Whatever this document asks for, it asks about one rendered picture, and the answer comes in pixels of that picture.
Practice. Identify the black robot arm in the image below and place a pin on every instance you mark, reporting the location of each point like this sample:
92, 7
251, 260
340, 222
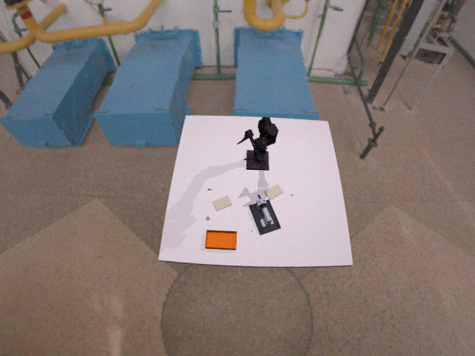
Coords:
268, 130

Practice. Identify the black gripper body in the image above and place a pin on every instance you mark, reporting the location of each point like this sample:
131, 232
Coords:
255, 145

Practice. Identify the beige flat rectangular plate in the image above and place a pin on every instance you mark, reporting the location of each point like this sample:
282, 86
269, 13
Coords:
222, 203
273, 192

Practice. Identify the orange open-top tray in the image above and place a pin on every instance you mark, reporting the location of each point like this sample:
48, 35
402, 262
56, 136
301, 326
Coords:
221, 239

